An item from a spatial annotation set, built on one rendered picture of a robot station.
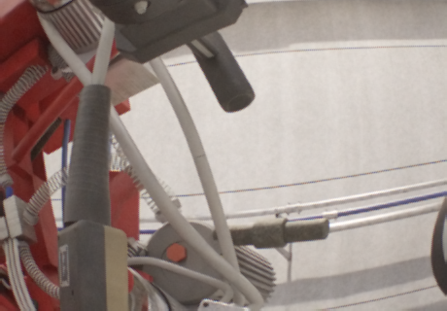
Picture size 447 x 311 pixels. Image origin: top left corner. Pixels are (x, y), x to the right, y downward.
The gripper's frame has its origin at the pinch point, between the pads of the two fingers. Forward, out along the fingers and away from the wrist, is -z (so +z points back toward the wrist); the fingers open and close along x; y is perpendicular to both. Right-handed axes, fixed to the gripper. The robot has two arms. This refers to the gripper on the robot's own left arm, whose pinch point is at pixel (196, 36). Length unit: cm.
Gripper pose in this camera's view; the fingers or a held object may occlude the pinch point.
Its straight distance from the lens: 69.0
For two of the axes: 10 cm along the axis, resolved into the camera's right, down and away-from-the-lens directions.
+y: -2.4, -8.5, 4.7
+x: 8.9, -3.8, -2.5
